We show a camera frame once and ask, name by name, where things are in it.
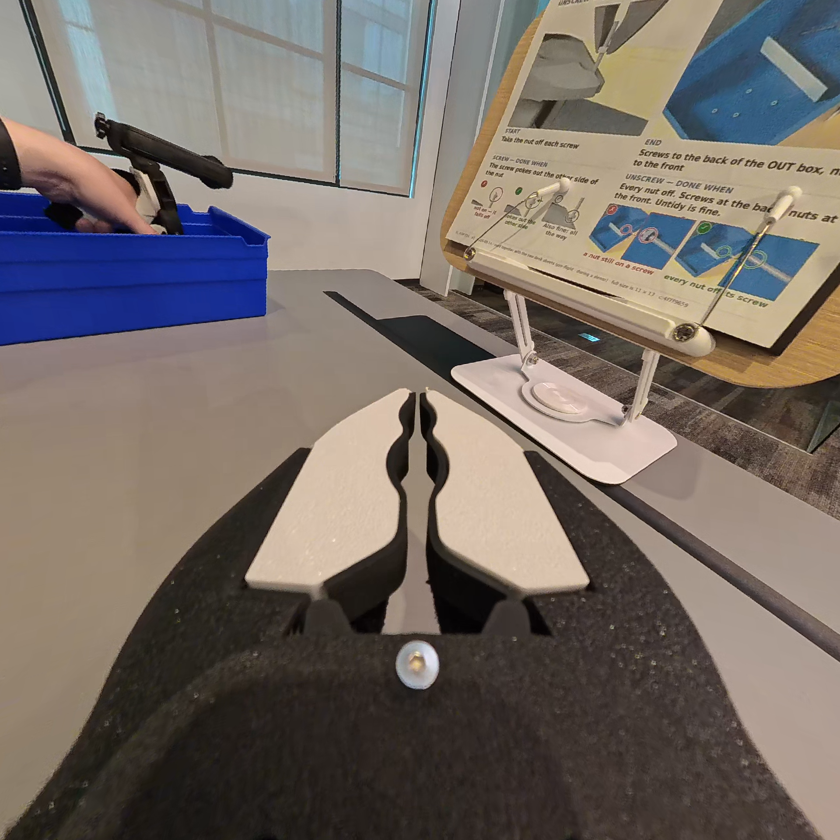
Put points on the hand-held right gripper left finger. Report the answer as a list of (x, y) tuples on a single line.
[(334, 505)]

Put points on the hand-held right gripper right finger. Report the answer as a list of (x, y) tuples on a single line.
[(505, 512)]

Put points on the grey desk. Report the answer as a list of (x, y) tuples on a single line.
[(164, 446)]

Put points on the person's left hand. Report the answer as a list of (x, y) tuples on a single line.
[(72, 177)]

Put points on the large glass window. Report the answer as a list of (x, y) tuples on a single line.
[(229, 85)]

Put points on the black wristband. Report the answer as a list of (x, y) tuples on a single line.
[(6, 157)]

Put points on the printed instruction sheet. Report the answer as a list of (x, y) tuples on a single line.
[(656, 170)]

